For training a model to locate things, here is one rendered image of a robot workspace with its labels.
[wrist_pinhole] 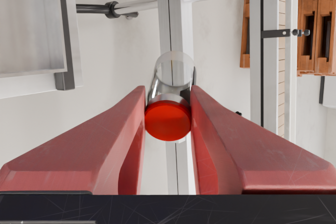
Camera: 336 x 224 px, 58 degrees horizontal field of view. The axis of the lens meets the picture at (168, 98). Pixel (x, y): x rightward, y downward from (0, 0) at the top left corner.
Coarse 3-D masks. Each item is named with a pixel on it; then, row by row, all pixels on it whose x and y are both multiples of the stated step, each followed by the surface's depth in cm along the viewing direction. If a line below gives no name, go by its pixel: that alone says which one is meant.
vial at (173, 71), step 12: (156, 60) 16; (168, 60) 15; (180, 60) 15; (192, 60) 15; (156, 72) 14; (168, 72) 14; (180, 72) 14; (192, 72) 15; (156, 84) 13; (168, 84) 13; (180, 84) 13; (192, 84) 14; (156, 96) 12; (168, 96) 12; (180, 96) 12
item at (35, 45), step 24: (0, 0) 36; (24, 0) 38; (48, 0) 39; (0, 24) 36; (24, 24) 38; (48, 24) 40; (0, 48) 36; (24, 48) 38; (48, 48) 41; (0, 72) 36; (24, 72) 35; (48, 72) 37
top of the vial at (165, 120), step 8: (152, 104) 12; (160, 104) 12; (168, 104) 12; (176, 104) 12; (144, 112) 12; (152, 112) 12; (160, 112) 12; (168, 112) 12; (176, 112) 12; (184, 112) 12; (152, 120) 12; (160, 120) 12; (168, 120) 12; (176, 120) 12; (184, 120) 12; (152, 128) 13; (160, 128) 13; (168, 128) 13; (176, 128) 13; (184, 128) 12; (160, 136) 13; (168, 136) 13; (176, 136) 13; (184, 136) 13
